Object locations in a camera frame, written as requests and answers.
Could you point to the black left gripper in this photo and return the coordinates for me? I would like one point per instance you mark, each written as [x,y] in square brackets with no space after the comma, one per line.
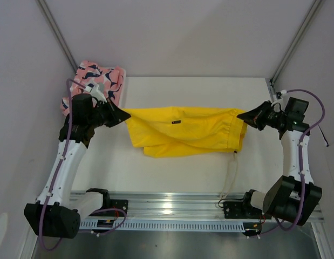
[117,115]

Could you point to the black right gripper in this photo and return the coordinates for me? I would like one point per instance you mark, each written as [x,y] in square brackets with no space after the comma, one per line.
[254,117]

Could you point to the yellow shorts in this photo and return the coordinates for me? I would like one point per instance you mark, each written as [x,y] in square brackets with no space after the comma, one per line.
[179,131]

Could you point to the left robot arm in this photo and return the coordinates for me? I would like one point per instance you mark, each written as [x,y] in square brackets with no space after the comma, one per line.
[51,215]

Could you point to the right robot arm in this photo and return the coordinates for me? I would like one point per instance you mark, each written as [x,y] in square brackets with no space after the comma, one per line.
[294,196]

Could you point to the pink patterned shorts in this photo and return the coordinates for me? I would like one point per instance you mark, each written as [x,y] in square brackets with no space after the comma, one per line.
[87,73]

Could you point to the white tray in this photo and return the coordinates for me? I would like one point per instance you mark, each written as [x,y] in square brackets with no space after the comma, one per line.
[116,79]

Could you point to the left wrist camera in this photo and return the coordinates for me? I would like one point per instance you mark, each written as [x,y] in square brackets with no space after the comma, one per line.
[96,91]

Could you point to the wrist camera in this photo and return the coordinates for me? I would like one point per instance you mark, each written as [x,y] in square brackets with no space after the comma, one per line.
[96,91]
[278,97]

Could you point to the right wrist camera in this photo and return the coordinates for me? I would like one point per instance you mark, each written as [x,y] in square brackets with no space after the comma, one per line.
[278,97]

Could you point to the right side table rail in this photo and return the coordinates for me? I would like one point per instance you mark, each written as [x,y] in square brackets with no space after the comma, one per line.
[271,88]

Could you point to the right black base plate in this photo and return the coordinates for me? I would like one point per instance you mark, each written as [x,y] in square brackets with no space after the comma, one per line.
[240,210]

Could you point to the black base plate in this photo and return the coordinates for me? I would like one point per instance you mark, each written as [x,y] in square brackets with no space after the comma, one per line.
[240,210]
[118,204]

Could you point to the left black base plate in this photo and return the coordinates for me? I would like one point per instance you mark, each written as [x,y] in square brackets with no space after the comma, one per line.
[118,204]

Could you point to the aluminium mounting rail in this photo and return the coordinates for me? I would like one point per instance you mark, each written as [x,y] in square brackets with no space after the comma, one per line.
[172,206]

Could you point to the slotted cable duct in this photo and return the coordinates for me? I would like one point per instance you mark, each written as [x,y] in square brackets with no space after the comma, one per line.
[161,225]

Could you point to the right corner frame post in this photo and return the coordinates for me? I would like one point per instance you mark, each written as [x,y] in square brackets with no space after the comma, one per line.
[297,38]

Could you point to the corner frame post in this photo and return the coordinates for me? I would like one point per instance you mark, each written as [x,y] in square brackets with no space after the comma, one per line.
[56,31]
[297,38]

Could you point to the left corner frame post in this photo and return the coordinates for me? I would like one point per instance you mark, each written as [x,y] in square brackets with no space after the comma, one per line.
[56,31]

